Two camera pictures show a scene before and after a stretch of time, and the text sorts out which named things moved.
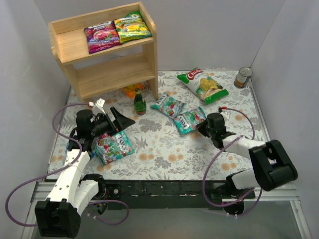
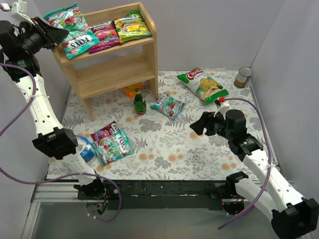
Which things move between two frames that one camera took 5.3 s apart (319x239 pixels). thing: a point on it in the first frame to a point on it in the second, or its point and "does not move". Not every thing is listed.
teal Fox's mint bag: (109, 148) does not move
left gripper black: (112, 123) to (46, 31)
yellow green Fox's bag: (131, 27) does not move
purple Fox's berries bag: (101, 36) does not move
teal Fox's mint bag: (168, 105) does not move
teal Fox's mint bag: (188, 121) to (80, 37)
